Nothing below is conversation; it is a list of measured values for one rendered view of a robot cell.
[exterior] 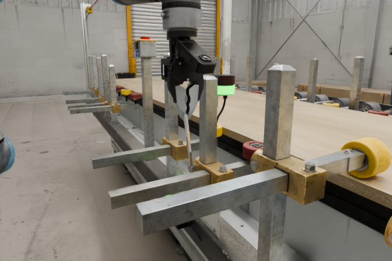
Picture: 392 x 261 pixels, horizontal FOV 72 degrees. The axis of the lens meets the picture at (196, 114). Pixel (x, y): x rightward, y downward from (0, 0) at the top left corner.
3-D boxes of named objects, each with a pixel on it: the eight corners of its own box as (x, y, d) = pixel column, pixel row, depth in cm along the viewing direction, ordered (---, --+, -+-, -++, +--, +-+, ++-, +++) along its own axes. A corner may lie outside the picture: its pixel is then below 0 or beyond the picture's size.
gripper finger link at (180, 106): (177, 117, 70) (177, 81, 68) (187, 122, 65) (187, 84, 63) (166, 118, 69) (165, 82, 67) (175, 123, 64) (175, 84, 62)
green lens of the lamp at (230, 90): (220, 95, 68) (220, 86, 68) (207, 92, 74) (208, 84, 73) (239, 93, 71) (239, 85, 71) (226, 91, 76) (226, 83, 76)
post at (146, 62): (146, 161, 119) (142, 57, 109) (143, 157, 123) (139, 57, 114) (156, 159, 121) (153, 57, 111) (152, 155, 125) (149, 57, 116)
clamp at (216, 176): (217, 194, 66) (217, 175, 65) (192, 173, 78) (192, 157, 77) (235, 189, 69) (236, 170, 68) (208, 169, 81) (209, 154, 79)
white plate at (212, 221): (217, 239, 68) (218, 203, 66) (175, 194, 90) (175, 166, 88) (220, 239, 68) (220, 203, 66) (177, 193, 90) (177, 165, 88)
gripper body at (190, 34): (187, 80, 72) (186, 34, 69) (203, 83, 64) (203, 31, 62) (160, 82, 68) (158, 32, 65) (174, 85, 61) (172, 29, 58)
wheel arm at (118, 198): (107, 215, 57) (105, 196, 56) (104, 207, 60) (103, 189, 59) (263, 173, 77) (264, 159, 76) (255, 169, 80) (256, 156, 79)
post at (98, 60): (101, 115, 227) (96, 57, 217) (100, 114, 230) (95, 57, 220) (105, 115, 229) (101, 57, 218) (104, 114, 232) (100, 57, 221)
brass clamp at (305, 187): (301, 207, 42) (303, 177, 41) (247, 174, 54) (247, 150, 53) (326, 197, 45) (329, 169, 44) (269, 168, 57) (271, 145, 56)
